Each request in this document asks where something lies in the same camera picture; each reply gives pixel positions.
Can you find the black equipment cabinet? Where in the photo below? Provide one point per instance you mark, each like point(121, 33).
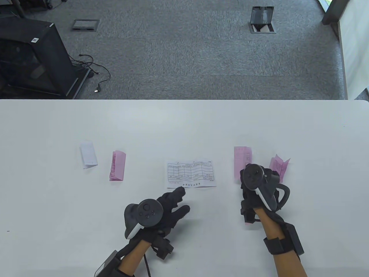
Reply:
point(43, 57)

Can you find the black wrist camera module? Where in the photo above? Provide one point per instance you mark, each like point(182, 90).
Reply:
point(248, 215)
point(163, 248)

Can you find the person's left forearm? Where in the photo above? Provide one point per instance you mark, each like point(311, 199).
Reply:
point(134, 256)

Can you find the pink invoice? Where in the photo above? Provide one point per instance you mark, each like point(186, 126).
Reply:
point(281, 166)
point(242, 157)
point(117, 166)

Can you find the open grey floor socket box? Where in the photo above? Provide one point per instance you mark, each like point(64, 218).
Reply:
point(261, 16)

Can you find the person's right hand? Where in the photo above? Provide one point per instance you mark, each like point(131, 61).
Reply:
point(249, 199)

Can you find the dark furniture base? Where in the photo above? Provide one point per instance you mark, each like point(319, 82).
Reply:
point(28, 4)

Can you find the grey tracking controller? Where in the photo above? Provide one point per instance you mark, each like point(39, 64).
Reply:
point(147, 212)
point(253, 177)

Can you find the white partition panel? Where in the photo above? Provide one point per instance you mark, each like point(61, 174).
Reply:
point(356, 43)

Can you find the closed grey floor socket box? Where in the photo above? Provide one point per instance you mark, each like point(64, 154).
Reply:
point(85, 25)

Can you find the black forearm battery box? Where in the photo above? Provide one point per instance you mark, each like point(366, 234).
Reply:
point(108, 264)
point(294, 239)

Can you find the white invoice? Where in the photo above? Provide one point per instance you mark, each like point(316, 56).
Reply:
point(190, 173)
point(88, 154)

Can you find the person's left hand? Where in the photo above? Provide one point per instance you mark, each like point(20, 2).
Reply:
point(175, 199)

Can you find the dark grey post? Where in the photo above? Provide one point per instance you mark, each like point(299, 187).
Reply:
point(334, 11)

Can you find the person's right forearm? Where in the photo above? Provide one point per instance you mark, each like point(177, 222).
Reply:
point(268, 225)

